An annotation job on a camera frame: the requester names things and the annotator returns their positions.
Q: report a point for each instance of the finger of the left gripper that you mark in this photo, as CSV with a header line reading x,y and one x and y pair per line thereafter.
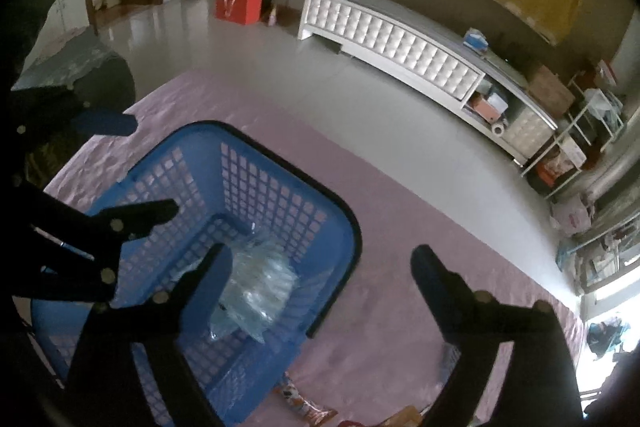
x,y
125,223
105,122

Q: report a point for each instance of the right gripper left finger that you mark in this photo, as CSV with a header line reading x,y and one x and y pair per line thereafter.
x,y
103,381

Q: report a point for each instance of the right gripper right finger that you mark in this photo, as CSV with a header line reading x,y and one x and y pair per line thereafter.
x,y
540,387

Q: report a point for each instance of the clear blue candy bag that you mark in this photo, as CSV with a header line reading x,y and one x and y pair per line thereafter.
x,y
261,283

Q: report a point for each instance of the orange long snack bar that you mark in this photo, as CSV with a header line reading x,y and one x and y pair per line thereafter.
x,y
313,414

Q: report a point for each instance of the red orange snack packet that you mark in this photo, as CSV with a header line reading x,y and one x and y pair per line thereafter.
x,y
407,417

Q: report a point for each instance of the dark covered sofa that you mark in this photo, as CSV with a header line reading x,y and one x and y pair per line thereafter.
x,y
86,65

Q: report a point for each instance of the pink quilted tablecloth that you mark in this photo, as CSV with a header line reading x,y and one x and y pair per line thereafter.
x,y
356,334

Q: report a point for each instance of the blue plastic basket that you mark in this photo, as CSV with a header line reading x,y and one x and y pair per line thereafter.
x,y
226,186

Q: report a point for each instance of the white pink shopping bag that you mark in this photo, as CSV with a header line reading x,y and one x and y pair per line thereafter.
x,y
572,215

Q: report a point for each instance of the silver standing air conditioner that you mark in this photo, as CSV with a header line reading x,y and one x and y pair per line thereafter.
x,y
618,159

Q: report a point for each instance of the white roll in cabinet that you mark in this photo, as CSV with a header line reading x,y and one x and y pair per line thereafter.
x,y
498,128

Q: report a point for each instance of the white metal shelf rack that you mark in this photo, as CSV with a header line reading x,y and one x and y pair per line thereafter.
x,y
588,128

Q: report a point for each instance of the brown cardboard box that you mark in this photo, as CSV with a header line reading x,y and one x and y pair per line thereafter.
x,y
549,91

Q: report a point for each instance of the white tufted tv cabinet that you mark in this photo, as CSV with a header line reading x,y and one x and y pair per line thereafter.
x,y
431,59

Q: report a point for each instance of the blue tissue box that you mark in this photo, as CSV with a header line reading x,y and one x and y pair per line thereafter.
x,y
476,41

